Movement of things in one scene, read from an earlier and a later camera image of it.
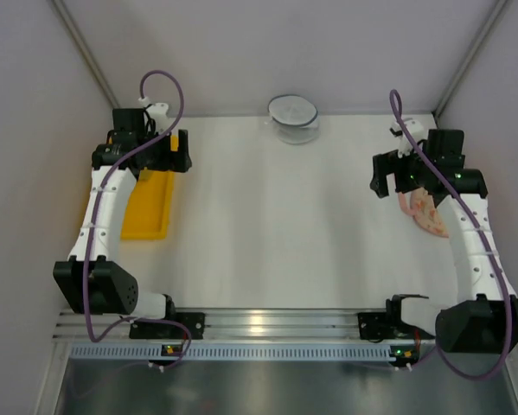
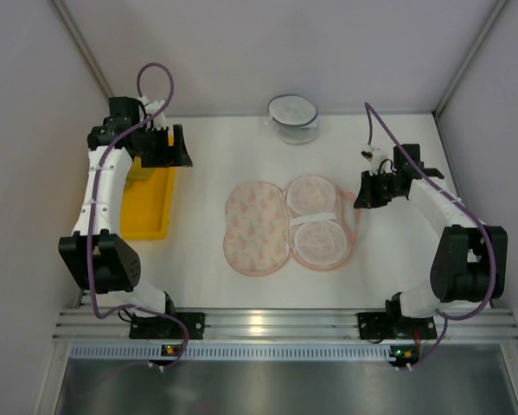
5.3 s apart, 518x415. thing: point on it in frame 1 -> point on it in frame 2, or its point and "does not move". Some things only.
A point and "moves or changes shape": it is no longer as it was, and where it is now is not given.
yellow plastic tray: (148, 208) does not move
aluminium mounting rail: (284, 324) does not move
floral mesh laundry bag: (423, 211) moves or changes shape
